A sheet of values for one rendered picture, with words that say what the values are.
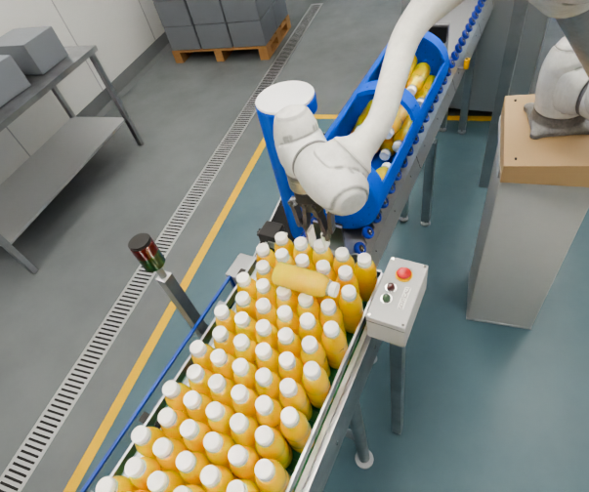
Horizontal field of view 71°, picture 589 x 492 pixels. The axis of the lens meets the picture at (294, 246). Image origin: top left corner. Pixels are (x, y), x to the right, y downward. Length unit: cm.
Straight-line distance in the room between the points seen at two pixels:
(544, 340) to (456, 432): 64
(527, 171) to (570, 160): 12
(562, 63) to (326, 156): 86
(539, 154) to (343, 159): 85
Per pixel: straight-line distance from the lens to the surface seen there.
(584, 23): 109
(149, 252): 118
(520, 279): 205
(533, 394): 224
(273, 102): 201
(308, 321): 108
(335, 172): 80
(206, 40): 521
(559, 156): 154
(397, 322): 104
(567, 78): 149
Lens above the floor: 200
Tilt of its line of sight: 48 degrees down
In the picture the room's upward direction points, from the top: 16 degrees counter-clockwise
